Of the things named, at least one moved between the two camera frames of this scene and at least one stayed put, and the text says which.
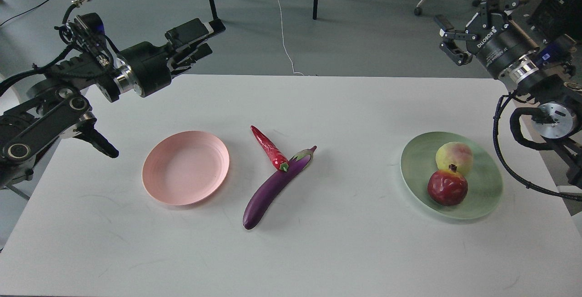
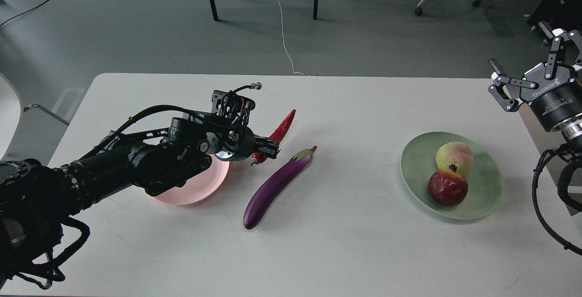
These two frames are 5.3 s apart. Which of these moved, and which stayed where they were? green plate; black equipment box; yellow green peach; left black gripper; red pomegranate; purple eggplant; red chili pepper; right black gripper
Moved: left black gripper; right black gripper; red chili pepper
Stayed: red pomegranate; purple eggplant; green plate; yellow green peach; black equipment box
